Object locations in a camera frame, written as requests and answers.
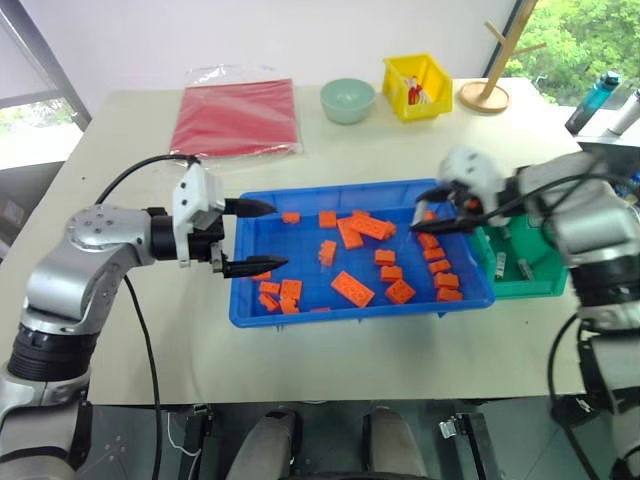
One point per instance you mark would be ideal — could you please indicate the red sheets in plastic bag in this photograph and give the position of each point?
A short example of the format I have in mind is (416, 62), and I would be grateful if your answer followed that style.
(235, 117)

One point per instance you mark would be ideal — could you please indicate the small orange toy brick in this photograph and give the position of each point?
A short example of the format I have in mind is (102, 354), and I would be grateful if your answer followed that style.
(391, 273)
(328, 219)
(440, 266)
(269, 287)
(291, 288)
(449, 295)
(262, 276)
(289, 306)
(291, 218)
(268, 302)
(384, 257)
(400, 291)
(447, 280)
(327, 251)
(434, 254)
(428, 241)

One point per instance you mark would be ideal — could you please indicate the small battery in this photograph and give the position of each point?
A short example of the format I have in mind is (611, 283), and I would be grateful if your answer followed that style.
(525, 270)
(500, 265)

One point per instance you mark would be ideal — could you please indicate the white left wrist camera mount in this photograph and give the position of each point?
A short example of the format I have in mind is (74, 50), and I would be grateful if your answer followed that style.
(192, 192)

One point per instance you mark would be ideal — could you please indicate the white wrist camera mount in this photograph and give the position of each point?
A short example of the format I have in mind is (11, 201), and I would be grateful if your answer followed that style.
(192, 192)
(472, 170)

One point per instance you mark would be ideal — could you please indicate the teal and black water bottle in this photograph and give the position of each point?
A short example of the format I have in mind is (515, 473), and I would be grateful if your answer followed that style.
(592, 102)

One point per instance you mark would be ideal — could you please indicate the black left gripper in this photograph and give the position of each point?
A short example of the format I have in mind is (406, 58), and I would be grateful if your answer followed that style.
(205, 245)

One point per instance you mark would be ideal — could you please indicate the pale green bowl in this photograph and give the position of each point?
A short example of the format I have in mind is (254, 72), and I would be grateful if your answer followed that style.
(347, 102)

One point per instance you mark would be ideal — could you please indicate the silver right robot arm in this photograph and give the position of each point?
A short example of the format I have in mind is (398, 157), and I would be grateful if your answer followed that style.
(585, 225)

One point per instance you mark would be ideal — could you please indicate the blue plastic bin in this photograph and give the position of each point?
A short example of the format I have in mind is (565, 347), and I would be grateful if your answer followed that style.
(305, 250)

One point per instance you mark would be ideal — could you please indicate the wooden branch stand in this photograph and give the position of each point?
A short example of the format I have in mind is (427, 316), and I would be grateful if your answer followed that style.
(492, 80)

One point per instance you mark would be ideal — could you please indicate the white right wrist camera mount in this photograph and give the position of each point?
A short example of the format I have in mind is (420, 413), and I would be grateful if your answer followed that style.
(472, 170)

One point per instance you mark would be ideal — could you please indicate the silver bottle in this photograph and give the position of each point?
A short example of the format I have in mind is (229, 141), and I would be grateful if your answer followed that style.
(625, 112)

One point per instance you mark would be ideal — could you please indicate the yellow plastic bin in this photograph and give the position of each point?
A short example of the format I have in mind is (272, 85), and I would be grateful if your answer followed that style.
(430, 107)

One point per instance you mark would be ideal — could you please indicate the dark grey rounded shape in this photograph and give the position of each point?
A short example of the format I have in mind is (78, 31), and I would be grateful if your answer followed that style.
(265, 445)
(392, 445)

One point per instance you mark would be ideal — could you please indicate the metal table clamp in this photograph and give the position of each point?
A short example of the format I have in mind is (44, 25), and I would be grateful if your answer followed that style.
(447, 428)

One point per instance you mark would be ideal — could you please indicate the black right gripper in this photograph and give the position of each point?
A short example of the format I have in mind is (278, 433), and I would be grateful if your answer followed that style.
(465, 200)

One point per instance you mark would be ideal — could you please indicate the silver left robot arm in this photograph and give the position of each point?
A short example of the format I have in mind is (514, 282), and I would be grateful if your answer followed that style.
(75, 280)

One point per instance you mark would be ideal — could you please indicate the long orange toy brick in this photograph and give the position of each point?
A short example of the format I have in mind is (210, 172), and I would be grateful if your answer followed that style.
(372, 226)
(353, 288)
(350, 236)

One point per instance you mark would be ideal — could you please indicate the green plastic bin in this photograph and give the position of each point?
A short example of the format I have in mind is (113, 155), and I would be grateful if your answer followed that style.
(520, 290)

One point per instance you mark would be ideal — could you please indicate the grey window frame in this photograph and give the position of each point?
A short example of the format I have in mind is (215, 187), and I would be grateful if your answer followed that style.
(47, 60)

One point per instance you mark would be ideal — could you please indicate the red and white small items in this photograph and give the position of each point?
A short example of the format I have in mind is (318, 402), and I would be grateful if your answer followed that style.
(416, 92)

